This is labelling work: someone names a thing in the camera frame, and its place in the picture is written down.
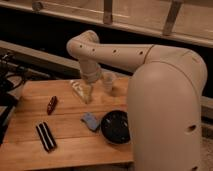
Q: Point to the wooden board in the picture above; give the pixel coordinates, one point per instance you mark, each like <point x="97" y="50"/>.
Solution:
<point x="76" y="145"/>

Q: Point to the black equipment with cables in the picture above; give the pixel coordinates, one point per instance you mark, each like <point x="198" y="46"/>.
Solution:
<point x="8" y="83"/>

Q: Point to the clear plastic cup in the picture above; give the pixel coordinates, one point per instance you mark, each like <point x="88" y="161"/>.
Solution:
<point x="108" y="79"/>

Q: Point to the red pocket knife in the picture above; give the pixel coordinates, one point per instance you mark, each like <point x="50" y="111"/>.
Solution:
<point x="51" y="105"/>

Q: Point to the black round bowl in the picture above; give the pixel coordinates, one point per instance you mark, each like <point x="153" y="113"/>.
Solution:
<point x="114" y="127"/>

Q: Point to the black white striped block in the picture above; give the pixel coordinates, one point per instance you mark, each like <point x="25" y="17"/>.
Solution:
<point x="46" y="137"/>

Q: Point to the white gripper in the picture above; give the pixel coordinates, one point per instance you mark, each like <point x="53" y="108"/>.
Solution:
<point x="90" y="72"/>

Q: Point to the blue sponge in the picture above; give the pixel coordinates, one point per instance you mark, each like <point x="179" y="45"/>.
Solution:
<point x="91" y="122"/>

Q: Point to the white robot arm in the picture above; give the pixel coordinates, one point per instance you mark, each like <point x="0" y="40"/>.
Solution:
<point x="163" y="98"/>

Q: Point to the metal window frame rail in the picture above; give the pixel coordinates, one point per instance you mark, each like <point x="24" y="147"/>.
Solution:
<point x="188" y="21"/>

